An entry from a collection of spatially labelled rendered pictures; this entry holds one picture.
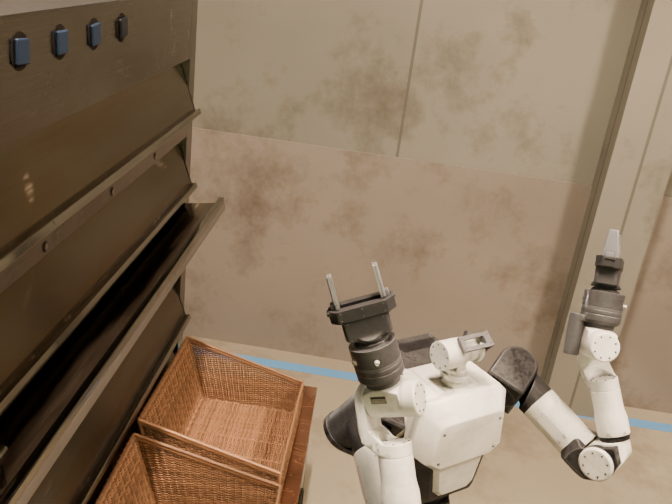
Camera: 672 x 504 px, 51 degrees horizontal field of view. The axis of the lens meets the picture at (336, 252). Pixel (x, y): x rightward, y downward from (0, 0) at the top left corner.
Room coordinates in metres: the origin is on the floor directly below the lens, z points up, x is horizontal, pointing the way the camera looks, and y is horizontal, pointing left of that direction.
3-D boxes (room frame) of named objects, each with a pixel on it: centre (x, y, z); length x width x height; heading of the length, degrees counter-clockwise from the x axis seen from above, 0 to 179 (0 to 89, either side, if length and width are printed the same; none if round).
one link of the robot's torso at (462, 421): (1.44, -0.27, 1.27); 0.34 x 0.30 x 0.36; 124
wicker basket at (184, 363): (2.10, 0.30, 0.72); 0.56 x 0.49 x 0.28; 178
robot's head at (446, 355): (1.39, -0.29, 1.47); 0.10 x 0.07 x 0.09; 124
